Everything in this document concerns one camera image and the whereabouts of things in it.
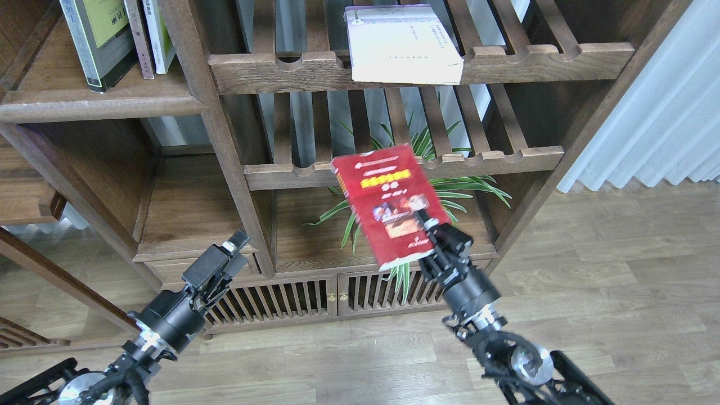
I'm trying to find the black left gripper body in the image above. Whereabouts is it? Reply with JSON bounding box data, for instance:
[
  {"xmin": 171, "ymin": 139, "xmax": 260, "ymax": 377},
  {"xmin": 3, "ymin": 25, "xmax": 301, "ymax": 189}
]
[{"xmin": 129, "ymin": 275, "xmax": 231, "ymax": 352}]

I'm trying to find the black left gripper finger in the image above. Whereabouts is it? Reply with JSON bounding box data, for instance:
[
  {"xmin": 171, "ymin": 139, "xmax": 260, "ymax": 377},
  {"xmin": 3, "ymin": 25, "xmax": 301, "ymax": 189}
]
[{"xmin": 182, "ymin": 231, "xmax": 249, "ymax": 290}]

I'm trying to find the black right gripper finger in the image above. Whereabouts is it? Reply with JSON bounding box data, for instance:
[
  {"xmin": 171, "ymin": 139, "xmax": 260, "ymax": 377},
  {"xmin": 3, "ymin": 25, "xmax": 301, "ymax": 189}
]
[{"xmin": 415, "ymin": 209, "xmax": 474, "ymax": 259}]

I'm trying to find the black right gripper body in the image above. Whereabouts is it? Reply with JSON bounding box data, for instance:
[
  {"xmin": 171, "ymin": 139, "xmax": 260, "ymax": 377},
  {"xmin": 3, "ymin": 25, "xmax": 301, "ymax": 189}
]
[{"xmin": 420, "ymin": 254, "xmax": 502, "ymax": 329}]

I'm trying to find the red cover book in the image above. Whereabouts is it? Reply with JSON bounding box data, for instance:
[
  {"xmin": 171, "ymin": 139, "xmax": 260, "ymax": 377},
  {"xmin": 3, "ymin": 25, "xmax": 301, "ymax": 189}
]
[{"xmin": 331, "ymin": 143, "xmax": 452, "ymax": 270}]

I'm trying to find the white lavender cover book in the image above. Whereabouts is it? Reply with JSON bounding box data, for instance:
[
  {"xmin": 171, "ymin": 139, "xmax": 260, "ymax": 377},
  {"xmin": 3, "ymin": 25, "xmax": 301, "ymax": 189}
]
[{"xmin": 345, "ymin": 3, "xmax": 465, "ymax": 85}]

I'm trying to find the black yellow-green cover book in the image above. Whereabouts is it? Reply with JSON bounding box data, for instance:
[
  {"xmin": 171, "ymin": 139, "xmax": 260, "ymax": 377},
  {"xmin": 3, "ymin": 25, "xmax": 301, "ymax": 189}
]
[{"xmin": 60, "ymin": 1, "xmax": 137, "ymax": 94}]

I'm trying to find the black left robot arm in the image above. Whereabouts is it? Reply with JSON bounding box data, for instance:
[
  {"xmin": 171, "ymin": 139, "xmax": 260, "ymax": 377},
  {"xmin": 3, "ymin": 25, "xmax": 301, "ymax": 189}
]
[{"xmin": 1, "ymin": 231, "xmax": 249, "ymax": 404}]

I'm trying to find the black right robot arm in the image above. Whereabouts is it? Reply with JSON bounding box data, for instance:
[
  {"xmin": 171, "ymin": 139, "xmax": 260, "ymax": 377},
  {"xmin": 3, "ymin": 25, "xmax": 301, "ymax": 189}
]
[{"xmin": 416, "ymin": 210, "xmax": 610, "ymax": 404}]

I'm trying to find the brown wooden bookshelf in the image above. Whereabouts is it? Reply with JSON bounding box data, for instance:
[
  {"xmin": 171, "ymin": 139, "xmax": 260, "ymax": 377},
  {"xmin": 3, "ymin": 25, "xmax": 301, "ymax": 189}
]
[{"xmin": 2, "ymin": 1, "xmax": 691, "ymax": 333}]

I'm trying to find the dark wooden side furniture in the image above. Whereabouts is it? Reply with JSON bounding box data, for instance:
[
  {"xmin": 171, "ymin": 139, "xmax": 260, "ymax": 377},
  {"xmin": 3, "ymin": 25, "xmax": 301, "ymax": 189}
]
[{"xmin": 1, "ymin": 140, "xmax": 155, "ymax": 348}]

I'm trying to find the white green upright book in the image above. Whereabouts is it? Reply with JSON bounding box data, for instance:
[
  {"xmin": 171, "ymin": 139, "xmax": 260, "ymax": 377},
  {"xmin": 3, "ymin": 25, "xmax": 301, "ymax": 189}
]
[{"xmin": 142, "ymin": 1, "xmax": 177, "ymax": 74}]

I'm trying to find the white pleated curtain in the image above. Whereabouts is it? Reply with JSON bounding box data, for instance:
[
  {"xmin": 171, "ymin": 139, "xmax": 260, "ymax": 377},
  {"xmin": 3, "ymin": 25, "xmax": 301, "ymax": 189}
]
[{"xmin": 557, "ymin": 1, "xmax": 719, "ymax": 192}]

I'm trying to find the brown spine upright book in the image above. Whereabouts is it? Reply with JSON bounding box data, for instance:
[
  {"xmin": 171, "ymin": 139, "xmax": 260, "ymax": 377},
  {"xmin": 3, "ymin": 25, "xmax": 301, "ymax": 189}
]
[{"xmin": 124, "ymin": 0, "xmax": 155, "ymax": 80}]

